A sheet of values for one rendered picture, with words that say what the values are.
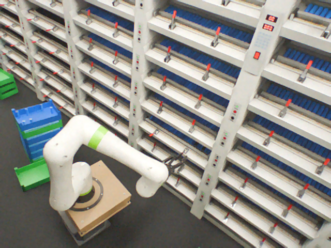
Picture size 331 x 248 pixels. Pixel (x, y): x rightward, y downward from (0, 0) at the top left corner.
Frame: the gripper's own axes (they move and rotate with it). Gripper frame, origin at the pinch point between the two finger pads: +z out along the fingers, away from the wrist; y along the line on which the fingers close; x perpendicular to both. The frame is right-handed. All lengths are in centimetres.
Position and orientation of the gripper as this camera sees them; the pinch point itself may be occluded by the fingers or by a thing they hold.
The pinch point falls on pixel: (181, 157)
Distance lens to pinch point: 160.9
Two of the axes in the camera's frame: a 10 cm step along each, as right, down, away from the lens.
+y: -7.9, -4.7, 4.0
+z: 5.7, -3.2, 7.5
